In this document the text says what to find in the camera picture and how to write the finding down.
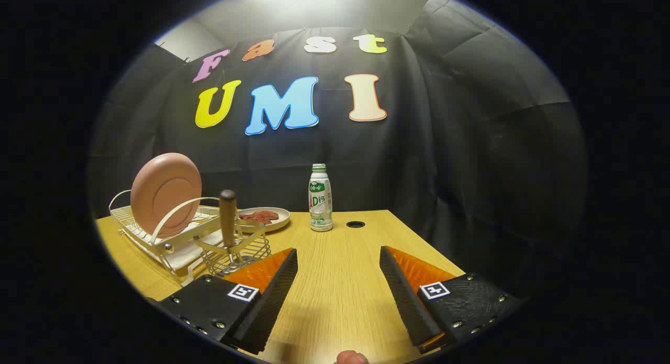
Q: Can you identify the pink plate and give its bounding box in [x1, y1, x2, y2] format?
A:
[130, 153, 203, 239]

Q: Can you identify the black backdrop cloth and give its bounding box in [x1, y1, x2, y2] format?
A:
[89, 0, 587, 302]

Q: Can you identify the metal wire basket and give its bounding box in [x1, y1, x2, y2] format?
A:
[194, 220, 272, 277]

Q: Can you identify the white drink bottle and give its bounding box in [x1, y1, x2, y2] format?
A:
[308, 163, 333, 232]

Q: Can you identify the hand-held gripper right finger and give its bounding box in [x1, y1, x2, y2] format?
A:
[379, 245, 524, 354]

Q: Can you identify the white wire dish rack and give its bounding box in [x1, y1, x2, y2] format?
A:
[108, 189, 267, 287]

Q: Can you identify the wooden handled spoon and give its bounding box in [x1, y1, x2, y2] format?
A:
[219, 189, 244, 268]

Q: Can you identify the beige plate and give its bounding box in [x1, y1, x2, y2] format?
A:
[236, 207, 291, 234]

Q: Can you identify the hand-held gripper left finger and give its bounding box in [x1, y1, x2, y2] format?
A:
[156, 248, 299, 355]

